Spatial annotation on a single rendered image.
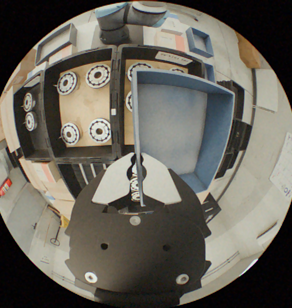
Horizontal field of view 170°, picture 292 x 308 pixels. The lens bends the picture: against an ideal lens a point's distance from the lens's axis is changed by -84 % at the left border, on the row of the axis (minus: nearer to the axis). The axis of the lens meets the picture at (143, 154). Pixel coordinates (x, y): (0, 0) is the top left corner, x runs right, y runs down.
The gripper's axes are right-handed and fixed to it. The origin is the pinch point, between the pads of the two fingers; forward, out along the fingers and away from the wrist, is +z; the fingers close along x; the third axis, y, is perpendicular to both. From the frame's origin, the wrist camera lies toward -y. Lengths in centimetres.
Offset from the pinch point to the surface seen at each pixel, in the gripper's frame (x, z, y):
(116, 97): -6.4, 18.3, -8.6
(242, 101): 114, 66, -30
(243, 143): 155, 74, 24
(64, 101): -32.3, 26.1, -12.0
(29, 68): -74, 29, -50
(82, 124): -24.1, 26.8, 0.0
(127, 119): -4.7, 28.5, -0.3
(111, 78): -7.7, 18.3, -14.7
